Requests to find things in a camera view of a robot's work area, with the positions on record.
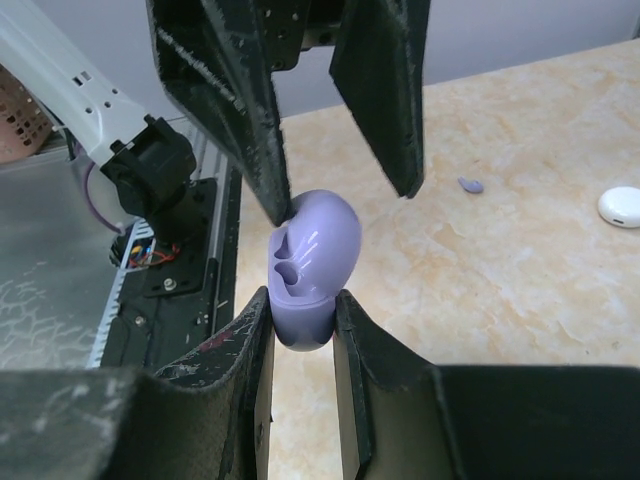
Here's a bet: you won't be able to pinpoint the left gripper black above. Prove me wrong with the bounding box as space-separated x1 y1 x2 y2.
147 0 425 225

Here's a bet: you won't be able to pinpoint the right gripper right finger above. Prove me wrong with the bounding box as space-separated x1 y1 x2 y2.
333 291 639 479

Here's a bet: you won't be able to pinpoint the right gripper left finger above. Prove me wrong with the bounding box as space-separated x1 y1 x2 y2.
1 288 274 479

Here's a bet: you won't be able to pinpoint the purple earbud case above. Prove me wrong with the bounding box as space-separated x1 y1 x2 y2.
267 190 362 352

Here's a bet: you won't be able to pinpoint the purple earbud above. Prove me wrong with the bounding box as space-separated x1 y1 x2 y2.
457 177 484 194

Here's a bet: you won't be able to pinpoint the white earbud case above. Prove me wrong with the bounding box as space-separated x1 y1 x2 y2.
597 186 640 229

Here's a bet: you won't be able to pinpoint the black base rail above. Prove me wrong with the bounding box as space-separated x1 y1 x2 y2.
87 171 242 371

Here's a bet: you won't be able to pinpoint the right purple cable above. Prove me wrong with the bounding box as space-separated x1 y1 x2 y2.
69 139 129 236

